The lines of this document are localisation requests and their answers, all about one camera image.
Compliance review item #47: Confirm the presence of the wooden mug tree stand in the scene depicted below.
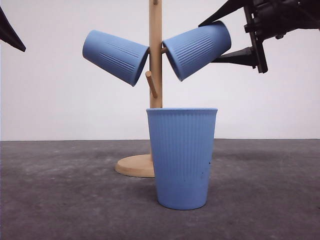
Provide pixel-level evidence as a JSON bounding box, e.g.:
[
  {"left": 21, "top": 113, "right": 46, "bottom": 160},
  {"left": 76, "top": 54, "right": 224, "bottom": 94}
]
[{"left": 115, "top": 0, "right": 165, "bottom": 178}]

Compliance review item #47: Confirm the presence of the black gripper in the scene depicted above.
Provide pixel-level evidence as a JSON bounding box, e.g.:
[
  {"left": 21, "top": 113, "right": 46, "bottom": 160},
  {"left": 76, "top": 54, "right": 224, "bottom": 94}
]
[{"left": 198, "top": 0, "right": 320, "bottom": 74}]

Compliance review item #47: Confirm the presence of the blue ribbed cup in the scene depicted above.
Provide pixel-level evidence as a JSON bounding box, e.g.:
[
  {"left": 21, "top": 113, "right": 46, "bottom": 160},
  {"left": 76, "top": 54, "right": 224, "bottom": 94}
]
[
  {"left": 146, "top": 107, "right": 218, "bottom": 211},
  {"left": 82, "top": 30, "right": 150, "bottom": 87},
  {"left": 162, "top": 21, "right": 231, "bottom": 81}
]

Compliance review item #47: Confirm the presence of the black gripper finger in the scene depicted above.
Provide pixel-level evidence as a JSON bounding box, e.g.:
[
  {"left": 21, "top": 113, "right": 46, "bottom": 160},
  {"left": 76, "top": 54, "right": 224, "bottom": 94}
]
[{"left": 0, "top": 6, "right": 26, "bottom": 52}]

